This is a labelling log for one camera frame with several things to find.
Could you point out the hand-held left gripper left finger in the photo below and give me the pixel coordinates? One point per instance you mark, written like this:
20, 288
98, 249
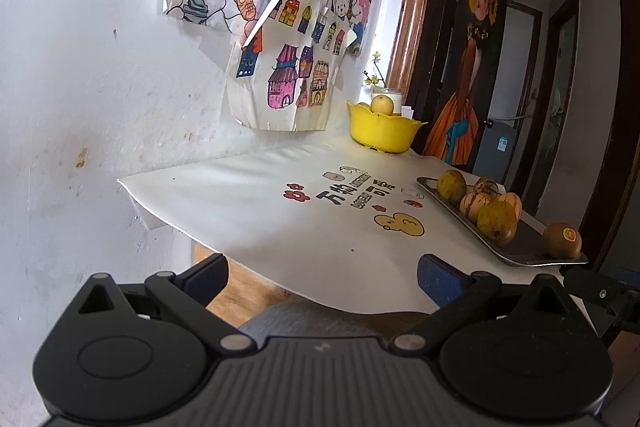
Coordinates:
204, 281

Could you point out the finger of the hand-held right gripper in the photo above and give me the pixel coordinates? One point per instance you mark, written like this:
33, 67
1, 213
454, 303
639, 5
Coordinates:
597, 289

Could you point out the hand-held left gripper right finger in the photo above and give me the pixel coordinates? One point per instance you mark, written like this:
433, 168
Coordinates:
439, 281

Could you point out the brown kiwi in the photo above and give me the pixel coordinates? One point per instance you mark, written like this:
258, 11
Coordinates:
561, 241

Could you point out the green-brown pear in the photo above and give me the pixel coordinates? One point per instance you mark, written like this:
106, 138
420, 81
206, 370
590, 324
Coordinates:
496, 222

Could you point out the metal baking tray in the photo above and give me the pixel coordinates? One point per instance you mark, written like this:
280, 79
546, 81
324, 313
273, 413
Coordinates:
525, 249

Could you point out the striped pepino melon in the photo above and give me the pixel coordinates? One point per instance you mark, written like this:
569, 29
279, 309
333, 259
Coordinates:
512, 203
475, 206

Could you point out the oblong yellow-brown fruit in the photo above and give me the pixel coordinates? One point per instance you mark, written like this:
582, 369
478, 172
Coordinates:
451, 187

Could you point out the dark striped brown fruit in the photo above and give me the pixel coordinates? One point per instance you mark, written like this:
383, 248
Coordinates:
487, 185

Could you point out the white printed table mat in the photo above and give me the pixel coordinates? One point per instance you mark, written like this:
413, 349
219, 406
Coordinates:
250, 207

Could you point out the grey-blue appliance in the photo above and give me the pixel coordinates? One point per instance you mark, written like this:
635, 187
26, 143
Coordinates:
497, 152

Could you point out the yellow plastic bowl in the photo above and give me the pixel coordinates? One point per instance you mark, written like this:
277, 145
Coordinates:
385, 132

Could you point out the yellow pear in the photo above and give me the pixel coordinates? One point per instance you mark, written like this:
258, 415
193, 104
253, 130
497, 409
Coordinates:
382, 104

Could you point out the white jar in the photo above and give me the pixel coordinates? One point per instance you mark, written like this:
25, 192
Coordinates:
396, 99

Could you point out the poster of girl, orange dress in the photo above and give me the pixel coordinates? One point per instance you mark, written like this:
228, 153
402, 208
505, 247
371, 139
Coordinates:
462, 82

